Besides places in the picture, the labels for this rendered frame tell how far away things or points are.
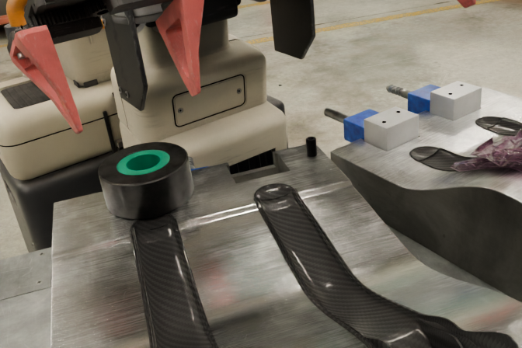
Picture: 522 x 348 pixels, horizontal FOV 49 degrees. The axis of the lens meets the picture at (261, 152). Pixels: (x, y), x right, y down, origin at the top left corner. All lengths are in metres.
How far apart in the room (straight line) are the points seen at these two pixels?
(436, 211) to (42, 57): 0.36
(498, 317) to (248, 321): 0.15
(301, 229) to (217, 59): 0.45
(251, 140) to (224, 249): 0.43
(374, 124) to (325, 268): 0.25
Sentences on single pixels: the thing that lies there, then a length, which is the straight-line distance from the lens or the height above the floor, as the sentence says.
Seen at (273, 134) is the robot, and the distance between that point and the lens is 0.89.
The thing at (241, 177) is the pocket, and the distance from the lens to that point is 0.58.
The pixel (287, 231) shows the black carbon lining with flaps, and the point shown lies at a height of 0.88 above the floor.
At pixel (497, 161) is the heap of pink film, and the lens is 0.54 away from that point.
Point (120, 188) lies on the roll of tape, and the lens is 0.50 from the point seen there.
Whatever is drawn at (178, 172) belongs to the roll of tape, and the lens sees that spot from 0.50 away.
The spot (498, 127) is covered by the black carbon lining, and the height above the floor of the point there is 0.85.
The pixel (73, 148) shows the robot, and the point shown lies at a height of 0.73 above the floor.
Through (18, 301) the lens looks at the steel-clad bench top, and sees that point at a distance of 0.62.
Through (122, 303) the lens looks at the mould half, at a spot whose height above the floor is 0.88.
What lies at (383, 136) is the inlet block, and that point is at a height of 0.87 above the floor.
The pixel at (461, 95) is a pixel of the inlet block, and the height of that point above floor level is 0.88.
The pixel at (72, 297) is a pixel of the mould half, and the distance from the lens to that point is 0.45.
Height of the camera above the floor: 1.15
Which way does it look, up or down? 27 degrees down
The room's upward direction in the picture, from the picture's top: 7 degrees counter-clockwise
